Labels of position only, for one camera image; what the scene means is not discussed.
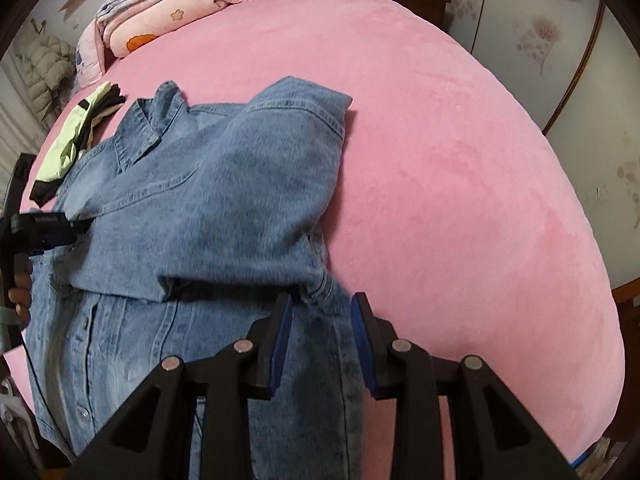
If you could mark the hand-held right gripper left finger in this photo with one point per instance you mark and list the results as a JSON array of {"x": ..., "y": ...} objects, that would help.
[{"x": 281, "y": 345}]

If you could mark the green and black garment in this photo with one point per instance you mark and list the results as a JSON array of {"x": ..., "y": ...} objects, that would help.
[{"x": 60, "y": 150}]

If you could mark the floral sliding-door wardrobe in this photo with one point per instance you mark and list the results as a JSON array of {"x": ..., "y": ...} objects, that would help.
[{"x": 575, "y": 85}]

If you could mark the beige puffer jacket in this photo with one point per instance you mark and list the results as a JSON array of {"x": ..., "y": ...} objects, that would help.
[{"x": 45, "y": 75}]

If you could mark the blue denim jacket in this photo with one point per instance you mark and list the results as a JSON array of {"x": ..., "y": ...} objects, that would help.
[{"x": 200, "y": 210}]

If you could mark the pink bed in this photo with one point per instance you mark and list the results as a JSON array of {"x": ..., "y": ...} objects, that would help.
[{"x": 450, "y": 160}]

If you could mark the person's left hand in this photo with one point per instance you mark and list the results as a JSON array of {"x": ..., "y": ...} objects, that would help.
[{"x": 21, "y": 295}]

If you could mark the stack of folded blankets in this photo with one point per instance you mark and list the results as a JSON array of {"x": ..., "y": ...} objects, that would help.
[{"x": 150, "y": 15}]

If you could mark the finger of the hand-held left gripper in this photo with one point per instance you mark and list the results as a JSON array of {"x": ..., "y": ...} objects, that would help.
[{"x": 84, "y": 225}]

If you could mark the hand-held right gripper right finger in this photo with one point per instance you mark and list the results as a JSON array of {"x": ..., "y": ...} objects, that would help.
[{"x": 361, "y": 345}]

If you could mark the dark wooden nightstand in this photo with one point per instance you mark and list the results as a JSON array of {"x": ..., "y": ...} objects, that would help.
[{"x": 415, "y": 7}]

